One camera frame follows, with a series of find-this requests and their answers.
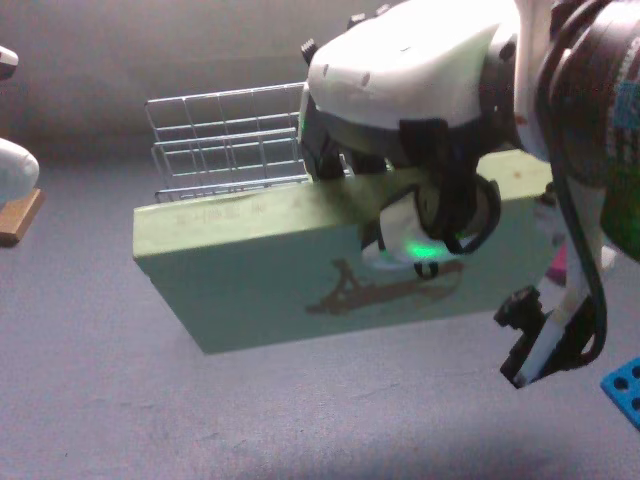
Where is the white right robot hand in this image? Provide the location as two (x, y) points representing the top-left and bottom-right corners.
(298, 0), (521, 281)

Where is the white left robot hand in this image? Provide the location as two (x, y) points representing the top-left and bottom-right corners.
(0, 45), (41, 205)

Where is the pale green book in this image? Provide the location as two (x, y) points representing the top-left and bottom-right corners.
(132, 149), (556, 356)

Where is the brown wooden block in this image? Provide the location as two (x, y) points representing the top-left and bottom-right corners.
(0, 188), (46, 247)

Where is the pink block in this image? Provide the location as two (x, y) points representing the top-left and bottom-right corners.
(544, 244), (569, 287)

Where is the grey table cloth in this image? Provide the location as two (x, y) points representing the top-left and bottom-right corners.
(0, 149), (640, 480)

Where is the blue block with four holes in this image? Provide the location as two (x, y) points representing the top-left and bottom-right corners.
(599, 357), (640, 431)

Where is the silver wire file rack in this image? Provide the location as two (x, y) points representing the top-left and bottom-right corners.
(144, 82), (351, 204)

